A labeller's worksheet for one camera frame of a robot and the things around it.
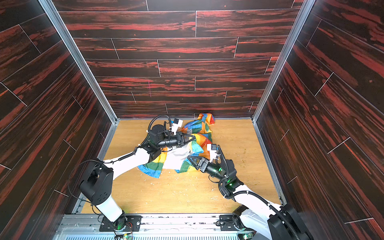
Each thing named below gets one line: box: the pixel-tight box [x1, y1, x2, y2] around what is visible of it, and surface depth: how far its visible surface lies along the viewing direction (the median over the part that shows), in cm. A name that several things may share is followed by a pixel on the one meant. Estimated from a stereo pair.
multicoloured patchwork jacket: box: [137, 113, 215, 178], surface depth 94 cm
